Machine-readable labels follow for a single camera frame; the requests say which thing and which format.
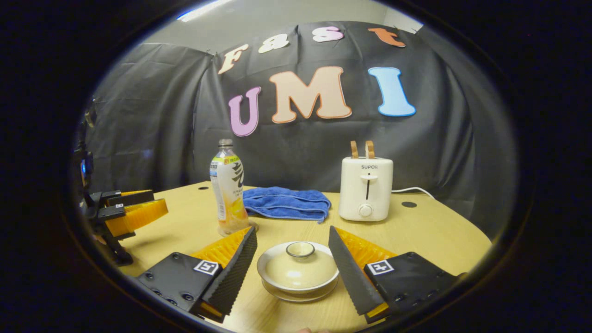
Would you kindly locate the toast bread slice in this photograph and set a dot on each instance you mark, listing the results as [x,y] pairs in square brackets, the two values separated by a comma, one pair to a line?
[354,149]
[369,149]

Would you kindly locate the cream teacup lid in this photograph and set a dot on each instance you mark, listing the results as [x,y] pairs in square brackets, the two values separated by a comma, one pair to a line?
[298,270]

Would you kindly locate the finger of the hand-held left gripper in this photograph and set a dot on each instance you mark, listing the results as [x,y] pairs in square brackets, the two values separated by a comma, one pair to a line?
[132,199]
[136,216]

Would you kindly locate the blue folded towel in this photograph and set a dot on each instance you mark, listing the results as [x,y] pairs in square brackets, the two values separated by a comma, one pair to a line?
[286,203]

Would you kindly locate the black backdrop cloth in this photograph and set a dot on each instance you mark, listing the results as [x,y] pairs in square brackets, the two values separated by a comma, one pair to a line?
[152,115]

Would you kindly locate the white toaster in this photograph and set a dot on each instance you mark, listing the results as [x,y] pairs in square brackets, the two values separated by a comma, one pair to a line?
[365,189]

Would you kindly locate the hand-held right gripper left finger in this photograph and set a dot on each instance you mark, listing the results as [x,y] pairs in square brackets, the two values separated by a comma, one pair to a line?
[236,273]

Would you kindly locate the clear plastic water bottle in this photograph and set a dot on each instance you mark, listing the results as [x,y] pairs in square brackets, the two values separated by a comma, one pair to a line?
[230,185]

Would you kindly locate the cream ceramic teacup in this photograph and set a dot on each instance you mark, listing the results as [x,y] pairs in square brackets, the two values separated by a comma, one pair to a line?
[296,288]

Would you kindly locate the cream ceramic saucer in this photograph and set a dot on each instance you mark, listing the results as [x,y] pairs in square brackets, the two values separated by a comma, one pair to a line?
[300,299]

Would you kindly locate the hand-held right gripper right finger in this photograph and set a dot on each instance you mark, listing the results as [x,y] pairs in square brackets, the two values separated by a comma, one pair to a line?
[349,273]

